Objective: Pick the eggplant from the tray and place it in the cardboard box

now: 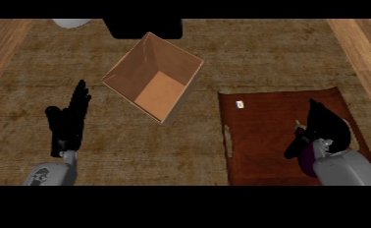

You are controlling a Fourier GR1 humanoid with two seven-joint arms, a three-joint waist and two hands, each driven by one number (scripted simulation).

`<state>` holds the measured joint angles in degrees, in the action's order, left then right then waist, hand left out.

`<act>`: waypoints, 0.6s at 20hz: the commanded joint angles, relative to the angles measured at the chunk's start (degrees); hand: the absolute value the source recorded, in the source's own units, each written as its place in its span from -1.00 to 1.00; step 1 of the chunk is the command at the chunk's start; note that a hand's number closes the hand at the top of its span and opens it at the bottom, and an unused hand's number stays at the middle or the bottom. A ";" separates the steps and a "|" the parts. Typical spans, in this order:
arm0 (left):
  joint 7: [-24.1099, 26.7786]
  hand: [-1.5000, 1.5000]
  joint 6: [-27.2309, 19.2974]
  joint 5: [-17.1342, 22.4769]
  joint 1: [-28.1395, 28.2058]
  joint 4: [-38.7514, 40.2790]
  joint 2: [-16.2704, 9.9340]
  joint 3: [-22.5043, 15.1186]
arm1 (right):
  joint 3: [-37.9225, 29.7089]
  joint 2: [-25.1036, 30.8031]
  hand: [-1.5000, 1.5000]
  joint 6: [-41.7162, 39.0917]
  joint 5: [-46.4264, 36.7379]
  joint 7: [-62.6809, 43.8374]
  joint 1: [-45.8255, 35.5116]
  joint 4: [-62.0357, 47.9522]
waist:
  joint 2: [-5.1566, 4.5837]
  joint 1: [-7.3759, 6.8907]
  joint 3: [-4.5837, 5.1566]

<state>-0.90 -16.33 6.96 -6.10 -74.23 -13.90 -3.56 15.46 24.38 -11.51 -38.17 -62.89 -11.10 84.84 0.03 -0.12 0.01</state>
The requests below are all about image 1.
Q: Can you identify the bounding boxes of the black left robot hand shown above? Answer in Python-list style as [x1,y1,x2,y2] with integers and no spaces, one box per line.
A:
[45,80,93,158]

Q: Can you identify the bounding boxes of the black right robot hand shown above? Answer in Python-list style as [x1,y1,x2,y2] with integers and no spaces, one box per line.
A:
[283,98,354,160]

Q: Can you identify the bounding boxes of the white round object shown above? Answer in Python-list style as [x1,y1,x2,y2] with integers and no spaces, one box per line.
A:
[50,19,95,29]

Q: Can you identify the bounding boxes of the reddish brown wooden tray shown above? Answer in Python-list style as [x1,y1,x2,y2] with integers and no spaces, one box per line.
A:
[217,86,371,187]

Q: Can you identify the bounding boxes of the purple eggplant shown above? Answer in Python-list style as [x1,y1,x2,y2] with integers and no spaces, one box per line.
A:
[295,119,321,179]

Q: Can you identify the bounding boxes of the open brown cardboard box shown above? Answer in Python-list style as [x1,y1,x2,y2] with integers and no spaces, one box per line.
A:
[101,31,207,126]

